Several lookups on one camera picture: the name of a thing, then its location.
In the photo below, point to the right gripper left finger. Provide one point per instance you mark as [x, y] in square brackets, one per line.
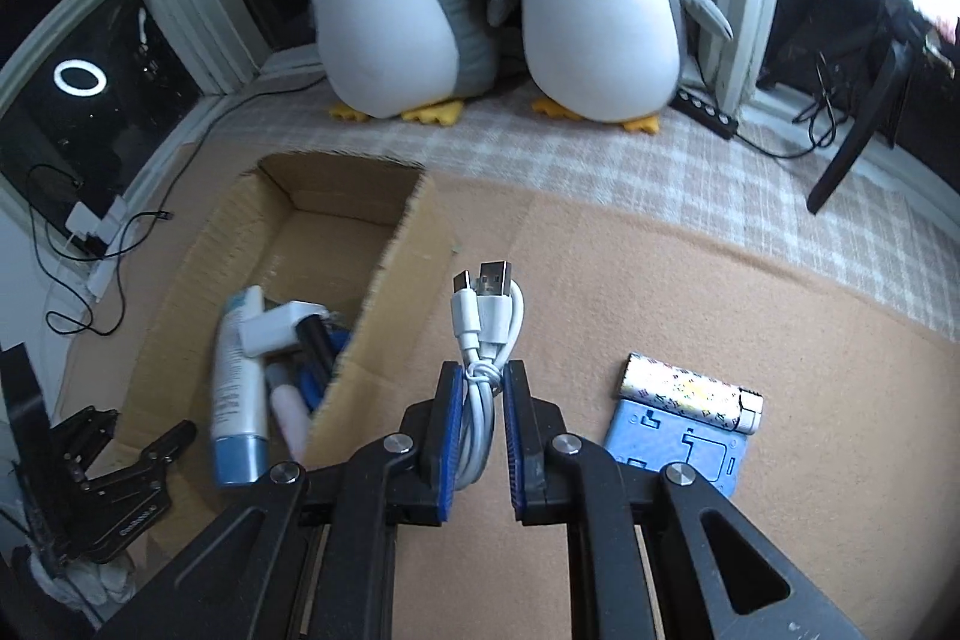
[309, 554]

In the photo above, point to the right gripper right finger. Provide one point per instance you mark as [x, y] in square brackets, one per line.
[652, 553]

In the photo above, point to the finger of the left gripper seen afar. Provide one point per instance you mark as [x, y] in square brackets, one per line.
[75, 516]

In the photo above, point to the pink cosmetic tube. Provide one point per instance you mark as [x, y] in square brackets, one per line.
[290, 411]

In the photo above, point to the white blue lotion bottle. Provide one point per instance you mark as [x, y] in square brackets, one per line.
[238, 423]

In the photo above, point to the blue round tin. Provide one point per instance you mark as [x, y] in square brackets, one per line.
[310, 384]

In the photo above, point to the white wall charger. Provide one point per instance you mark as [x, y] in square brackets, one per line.
[273, 332]

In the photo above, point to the cardboard box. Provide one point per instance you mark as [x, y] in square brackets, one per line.
[365, 237]

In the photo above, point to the black cylinder case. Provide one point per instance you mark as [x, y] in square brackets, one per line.
[315, 342]

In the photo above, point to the blue phone stand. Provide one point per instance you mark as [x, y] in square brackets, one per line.
[649, 438]

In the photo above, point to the patterned lighter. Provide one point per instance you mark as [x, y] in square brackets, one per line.
[699, 397]

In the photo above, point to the white power strip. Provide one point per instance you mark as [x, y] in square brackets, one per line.
[83, 223]

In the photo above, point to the checkered cloth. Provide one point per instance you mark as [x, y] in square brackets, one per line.
[870, 236]

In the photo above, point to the black inline cable remote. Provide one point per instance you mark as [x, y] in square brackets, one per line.
[705, 113]

